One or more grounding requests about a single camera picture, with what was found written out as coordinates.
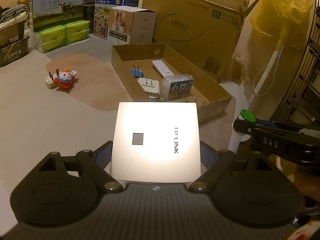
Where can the dark carton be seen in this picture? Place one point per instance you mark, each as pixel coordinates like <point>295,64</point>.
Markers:
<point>89,11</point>

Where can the blue binder clip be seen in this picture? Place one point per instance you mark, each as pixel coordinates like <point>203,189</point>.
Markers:
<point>137,73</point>

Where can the brown fuzzy mat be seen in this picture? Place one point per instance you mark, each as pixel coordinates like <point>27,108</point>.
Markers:
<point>100,90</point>

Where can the dark metal rack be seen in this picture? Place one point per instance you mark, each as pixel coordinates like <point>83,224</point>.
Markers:
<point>307,75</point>

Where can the large brown cardboard box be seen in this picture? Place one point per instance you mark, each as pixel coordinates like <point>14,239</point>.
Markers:
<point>187,25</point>

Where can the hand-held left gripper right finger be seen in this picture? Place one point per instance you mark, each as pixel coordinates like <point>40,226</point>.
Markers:
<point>205,155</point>

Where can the yellow plastic bag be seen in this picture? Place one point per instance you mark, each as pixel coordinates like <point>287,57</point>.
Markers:
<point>280,10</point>

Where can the beige travel plug adapter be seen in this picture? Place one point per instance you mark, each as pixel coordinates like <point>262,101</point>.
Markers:
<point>50,82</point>

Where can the person's right hand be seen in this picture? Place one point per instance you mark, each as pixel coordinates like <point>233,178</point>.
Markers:
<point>308,183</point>

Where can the white product box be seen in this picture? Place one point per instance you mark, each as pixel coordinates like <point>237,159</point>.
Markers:
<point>142,27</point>

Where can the white power adapter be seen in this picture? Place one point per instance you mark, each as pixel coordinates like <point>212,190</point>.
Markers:
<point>150,90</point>

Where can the white TP-LINK box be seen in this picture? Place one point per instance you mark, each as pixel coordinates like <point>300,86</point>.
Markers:
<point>150,120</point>

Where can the white power strip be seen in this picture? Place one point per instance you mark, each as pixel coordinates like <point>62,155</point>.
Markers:
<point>161,67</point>

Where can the shallow cardboard tray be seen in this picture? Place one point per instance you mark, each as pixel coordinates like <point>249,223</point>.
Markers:
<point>130,52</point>

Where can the dark printed storage box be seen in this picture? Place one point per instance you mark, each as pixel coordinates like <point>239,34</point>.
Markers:
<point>11,33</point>
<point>13,53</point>

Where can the green meadow milk carton box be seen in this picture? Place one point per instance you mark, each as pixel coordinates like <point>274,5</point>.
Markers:
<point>55,17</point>

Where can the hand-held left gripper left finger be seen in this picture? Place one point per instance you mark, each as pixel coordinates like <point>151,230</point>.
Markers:
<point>103,152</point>

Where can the folded grey cloth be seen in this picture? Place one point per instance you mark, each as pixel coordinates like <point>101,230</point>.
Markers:
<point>12,13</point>

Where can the tissue packet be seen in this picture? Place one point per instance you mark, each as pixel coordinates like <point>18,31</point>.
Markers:
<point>177,87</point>

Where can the green tissue multipack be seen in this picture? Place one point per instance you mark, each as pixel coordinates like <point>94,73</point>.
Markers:
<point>75,32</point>

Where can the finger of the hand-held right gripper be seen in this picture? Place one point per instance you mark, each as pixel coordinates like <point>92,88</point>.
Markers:
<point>265,123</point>
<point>243,127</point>

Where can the white stand pole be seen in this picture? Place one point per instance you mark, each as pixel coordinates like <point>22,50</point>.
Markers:
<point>267,70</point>

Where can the colourful toy figurine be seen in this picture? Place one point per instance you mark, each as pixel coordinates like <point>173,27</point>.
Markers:
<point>65,77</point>

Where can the small green-capped bottle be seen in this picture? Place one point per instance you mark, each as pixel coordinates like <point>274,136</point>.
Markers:
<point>247,115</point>

